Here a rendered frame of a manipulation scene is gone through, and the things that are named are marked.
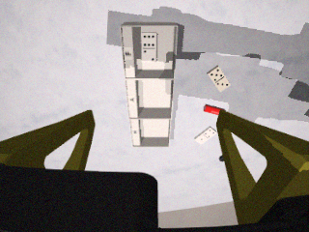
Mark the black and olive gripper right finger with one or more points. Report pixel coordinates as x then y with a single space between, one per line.
286 174

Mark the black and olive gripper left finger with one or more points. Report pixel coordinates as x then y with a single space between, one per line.
31 148

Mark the red cylinder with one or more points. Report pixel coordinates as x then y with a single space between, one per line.
211 109

